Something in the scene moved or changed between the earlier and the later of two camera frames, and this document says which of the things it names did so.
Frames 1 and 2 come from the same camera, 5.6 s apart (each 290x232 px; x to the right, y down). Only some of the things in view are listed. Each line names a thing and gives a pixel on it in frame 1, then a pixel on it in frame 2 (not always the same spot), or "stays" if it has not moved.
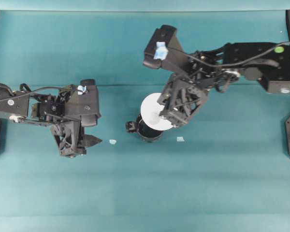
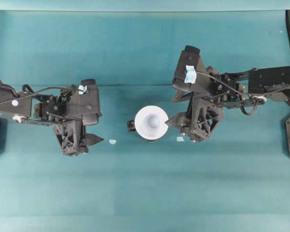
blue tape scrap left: [112, 141] stays
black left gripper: [71, 139] stays
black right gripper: [181, 97] → [201, 115]
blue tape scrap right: [180, 139] stays
